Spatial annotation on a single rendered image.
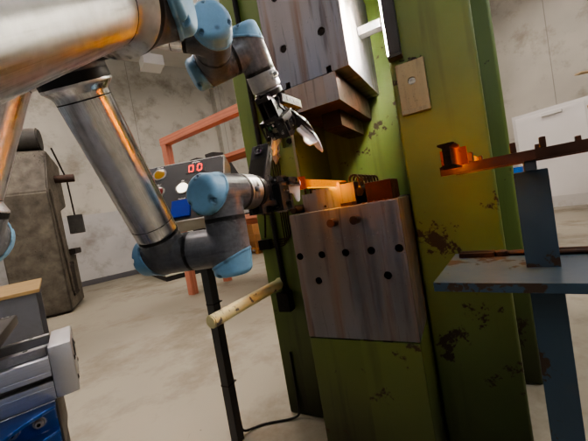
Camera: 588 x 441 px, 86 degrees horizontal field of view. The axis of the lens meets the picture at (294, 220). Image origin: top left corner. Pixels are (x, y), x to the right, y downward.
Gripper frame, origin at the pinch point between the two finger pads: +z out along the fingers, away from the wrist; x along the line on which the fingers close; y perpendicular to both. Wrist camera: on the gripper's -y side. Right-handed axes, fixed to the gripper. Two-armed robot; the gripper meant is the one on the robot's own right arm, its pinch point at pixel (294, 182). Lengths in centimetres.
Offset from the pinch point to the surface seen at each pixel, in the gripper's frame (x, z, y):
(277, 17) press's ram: -10, 27, -61
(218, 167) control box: -43, 21, -15
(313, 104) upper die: -1.8, 27.3, -27.8
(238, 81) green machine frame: -41, 41, -53
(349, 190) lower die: 5.8, 27.7, 3.7
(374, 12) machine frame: 15, 75, -75
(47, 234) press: -474, 142, -19
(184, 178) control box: -56, 14, -13
